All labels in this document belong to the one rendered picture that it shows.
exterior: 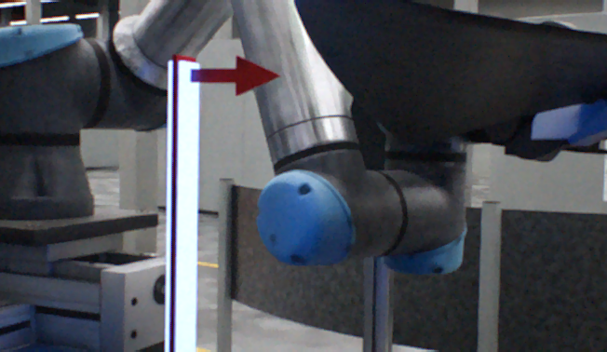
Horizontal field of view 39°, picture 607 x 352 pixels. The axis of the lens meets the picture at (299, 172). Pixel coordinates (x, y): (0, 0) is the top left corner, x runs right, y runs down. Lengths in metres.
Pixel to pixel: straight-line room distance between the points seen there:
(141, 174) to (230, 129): 3.74
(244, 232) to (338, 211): 2.23
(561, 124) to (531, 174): 6.42
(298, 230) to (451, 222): 0.17
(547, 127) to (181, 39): 0.57
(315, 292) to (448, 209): 1.84
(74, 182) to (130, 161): 6.20
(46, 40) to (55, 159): 0.14
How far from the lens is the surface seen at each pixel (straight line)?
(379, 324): 1.03
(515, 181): 7.04
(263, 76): 0.50
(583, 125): 0.55
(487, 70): 0.48
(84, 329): 0.98
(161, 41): 1.05
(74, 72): 1.06
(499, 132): 0.62
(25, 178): 1.03
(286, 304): 2.70
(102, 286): 0.95
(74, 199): 1.04
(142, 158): 7.22
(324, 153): 0.68
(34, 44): 1.04
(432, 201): 0.75
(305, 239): 0.65
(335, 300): 2.54
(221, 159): 10.93
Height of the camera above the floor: 1.15
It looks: 3 degrees down
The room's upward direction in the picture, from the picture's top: 1 degrees clockwise
